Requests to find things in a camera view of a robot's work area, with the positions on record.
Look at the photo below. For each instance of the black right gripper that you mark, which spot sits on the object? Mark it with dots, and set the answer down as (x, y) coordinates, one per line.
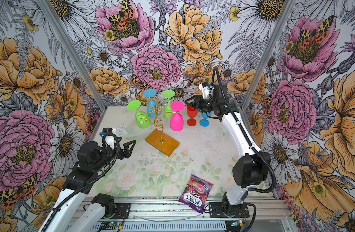
(197, 100)

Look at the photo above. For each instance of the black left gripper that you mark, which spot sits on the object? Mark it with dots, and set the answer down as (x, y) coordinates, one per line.
(127, 152)

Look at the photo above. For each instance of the red wine glass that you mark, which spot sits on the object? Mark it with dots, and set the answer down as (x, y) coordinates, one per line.
(192, 113)

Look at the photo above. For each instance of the blue front wine glass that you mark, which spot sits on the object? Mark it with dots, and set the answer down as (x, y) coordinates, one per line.
(204, 121)

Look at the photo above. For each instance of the blue wine glass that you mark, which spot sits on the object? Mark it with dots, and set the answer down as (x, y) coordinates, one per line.
(152, 103)
(204, 121)

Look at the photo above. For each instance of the pink wine glass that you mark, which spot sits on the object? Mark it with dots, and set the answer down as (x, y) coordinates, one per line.
(177, 120)

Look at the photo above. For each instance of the green wine glass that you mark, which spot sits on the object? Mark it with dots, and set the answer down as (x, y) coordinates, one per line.
(168, 112)
(142, 119)

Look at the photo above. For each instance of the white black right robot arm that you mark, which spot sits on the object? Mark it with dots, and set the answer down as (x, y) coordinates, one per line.
(252, 172)

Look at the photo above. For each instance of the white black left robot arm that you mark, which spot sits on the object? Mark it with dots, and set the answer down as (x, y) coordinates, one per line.
(92, 159)

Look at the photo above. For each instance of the blue rear wine glass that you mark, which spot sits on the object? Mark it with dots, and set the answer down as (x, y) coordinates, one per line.
(152, 103)

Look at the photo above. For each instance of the white blue sachet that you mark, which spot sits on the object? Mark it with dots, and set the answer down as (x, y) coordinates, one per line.
(119, 131)

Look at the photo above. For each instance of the purple Fox's candy bag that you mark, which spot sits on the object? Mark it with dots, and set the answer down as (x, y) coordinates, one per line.
(196, 193)

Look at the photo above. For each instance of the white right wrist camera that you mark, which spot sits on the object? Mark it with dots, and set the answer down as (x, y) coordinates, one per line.
(206, 90)

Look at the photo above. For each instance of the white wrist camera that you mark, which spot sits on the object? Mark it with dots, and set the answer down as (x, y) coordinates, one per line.
(206, 90)
(109, 141)

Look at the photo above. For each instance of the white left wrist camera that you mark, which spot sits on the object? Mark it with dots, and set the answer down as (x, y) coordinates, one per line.
(109, 141)

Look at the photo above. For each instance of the gold wire wooden glass rack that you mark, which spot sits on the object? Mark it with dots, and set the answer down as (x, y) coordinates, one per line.
(158, 139)

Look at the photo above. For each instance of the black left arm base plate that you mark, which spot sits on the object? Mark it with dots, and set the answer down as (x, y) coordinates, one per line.
(117, 211)

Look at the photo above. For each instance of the aluminium front frame rail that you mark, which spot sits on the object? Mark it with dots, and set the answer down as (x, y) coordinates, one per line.
(267, 214)

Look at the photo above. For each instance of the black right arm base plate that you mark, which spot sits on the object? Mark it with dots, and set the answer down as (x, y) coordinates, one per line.
(226, 210)

